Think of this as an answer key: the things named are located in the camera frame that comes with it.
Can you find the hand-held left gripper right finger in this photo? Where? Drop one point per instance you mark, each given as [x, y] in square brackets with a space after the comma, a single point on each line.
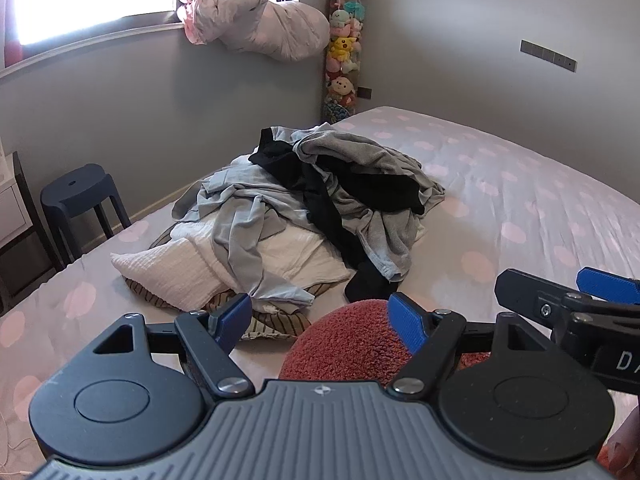
[407, 325]

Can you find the red fuzzy cloth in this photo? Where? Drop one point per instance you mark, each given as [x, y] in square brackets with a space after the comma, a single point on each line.
[350, 345]

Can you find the dark wall socket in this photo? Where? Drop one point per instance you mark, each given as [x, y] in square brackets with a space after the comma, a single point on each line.
[365, 93]

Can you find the striped cloth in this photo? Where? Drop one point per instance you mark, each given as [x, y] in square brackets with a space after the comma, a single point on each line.
[270, 327]

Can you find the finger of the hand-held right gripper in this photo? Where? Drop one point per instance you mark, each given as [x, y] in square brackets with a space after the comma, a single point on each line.
[612, 286]
[525, 295]

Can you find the person's right hand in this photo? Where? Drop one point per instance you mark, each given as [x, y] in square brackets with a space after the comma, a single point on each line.
[625, 452]

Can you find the pink polka dot bed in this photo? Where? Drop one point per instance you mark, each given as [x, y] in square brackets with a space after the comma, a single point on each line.
[500, 185]

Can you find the dark blue plastic stool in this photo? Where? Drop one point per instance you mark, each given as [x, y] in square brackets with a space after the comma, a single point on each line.
[80, 195]

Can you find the clear tube of plush toys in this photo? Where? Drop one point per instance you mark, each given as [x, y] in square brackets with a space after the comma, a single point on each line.
[342, 60]

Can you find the grey wall switch panel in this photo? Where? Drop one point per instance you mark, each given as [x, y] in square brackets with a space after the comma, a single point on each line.
[547, 55]

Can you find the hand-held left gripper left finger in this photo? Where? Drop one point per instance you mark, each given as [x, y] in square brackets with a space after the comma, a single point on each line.
[235, 317]

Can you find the pink bundled duvet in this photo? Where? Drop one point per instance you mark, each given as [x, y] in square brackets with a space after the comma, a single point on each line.
[260, 20]

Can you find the white cabinet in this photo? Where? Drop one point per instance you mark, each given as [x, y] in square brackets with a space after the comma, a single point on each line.
[10, 200]

